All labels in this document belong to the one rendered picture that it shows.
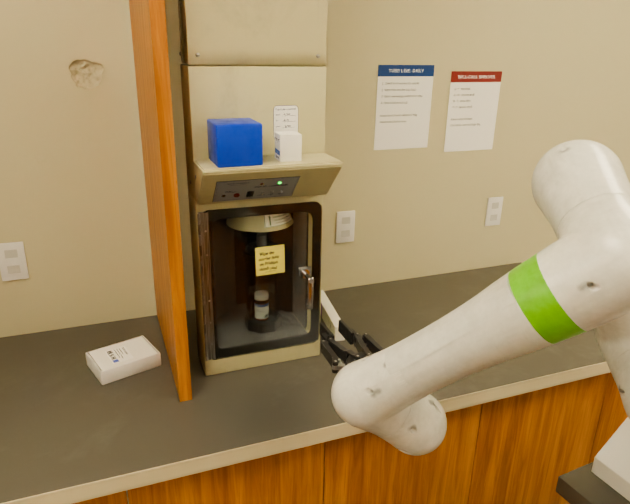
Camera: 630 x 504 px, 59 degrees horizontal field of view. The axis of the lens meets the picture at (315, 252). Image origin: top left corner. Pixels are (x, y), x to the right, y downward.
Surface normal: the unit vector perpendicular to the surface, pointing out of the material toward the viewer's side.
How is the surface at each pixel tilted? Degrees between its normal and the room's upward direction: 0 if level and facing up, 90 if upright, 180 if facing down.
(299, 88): 90
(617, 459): 45
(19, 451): 0
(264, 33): 90
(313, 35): 90
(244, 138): 90
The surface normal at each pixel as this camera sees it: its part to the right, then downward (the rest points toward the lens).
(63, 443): 0.02, -0.94
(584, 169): -0.41, -0.63
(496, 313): -0.73, -0.09
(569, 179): -0.65, -0.53
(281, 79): 0.36, 0.33
